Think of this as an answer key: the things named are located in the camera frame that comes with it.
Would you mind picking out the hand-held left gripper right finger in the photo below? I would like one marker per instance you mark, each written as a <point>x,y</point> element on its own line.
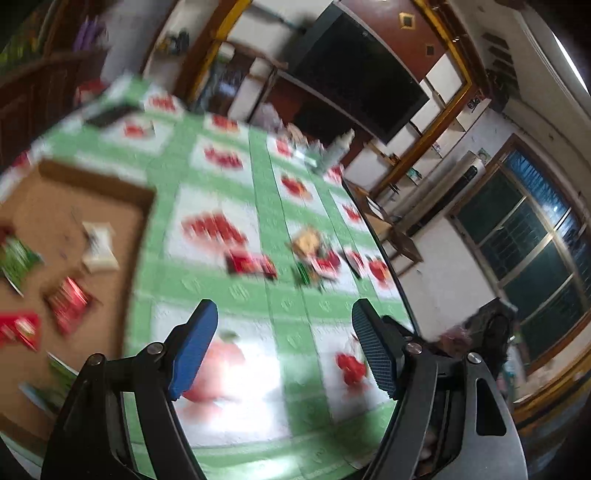
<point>376,350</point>

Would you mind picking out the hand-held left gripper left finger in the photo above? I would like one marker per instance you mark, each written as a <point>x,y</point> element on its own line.
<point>191,350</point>

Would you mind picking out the brown cardboard box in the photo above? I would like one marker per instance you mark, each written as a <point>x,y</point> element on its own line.
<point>106,314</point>

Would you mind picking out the dark red shiny snack packet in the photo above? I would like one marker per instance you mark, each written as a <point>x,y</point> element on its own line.
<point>69,304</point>

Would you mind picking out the small white snack packet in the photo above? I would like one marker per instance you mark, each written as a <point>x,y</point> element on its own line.
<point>99,247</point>

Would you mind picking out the green pea snack packet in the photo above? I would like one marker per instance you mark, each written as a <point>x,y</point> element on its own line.
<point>18,263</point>

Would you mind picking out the small red-white snack packet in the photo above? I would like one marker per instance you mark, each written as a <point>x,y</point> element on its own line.
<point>356,264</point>

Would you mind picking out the large red-white snack packet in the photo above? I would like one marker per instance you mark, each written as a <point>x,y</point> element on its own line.
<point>328,264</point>

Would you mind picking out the clear green-edged pastry packet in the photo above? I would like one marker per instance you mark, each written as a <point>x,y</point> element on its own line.
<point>307,276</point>

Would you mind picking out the dark bag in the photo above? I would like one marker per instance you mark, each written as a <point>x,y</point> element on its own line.
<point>485,332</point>

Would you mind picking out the wooden side table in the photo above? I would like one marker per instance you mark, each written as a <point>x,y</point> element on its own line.
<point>383,226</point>

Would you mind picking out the yellow biscuit packet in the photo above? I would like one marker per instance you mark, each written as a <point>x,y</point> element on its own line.
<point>307,242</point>

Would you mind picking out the white standing air conditioner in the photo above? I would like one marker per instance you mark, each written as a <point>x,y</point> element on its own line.
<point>455,184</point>

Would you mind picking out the green-glass window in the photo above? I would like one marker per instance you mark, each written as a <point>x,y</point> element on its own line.
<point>531,249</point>

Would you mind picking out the white spray bottle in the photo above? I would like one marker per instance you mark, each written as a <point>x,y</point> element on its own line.
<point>334,152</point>

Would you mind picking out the white plastic bag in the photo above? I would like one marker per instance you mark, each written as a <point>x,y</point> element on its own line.
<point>268,117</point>

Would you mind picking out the black flat object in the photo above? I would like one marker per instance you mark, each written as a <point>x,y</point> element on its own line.
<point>108,115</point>

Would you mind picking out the black flat television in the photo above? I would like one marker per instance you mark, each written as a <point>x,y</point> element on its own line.
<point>360,78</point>

